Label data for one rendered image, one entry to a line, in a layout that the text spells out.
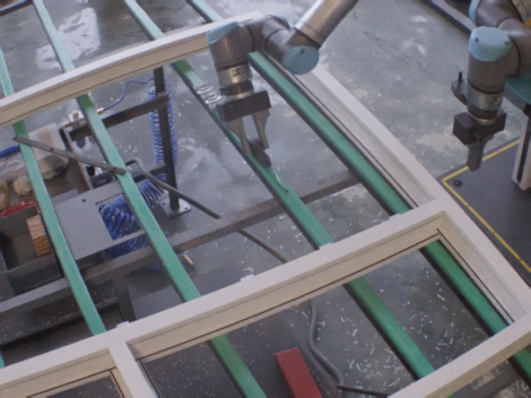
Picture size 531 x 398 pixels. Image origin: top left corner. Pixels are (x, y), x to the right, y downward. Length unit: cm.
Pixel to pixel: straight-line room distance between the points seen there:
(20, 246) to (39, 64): 217
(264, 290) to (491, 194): 138
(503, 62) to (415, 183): 56
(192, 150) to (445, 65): 147
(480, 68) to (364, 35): 279
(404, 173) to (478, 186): 93
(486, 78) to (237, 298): 70
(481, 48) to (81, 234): 109
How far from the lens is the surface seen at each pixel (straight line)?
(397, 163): 195
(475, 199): 278
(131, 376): 152
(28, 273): 216
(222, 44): 196
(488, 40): 147
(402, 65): 400
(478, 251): 175
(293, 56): 189
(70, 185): 246
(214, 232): 191
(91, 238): 190
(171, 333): 161
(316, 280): 170
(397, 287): 287
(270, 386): 189
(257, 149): 201
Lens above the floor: 219
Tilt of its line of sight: 44 degrees down
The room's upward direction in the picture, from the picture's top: 2 degrees counter-clockwise
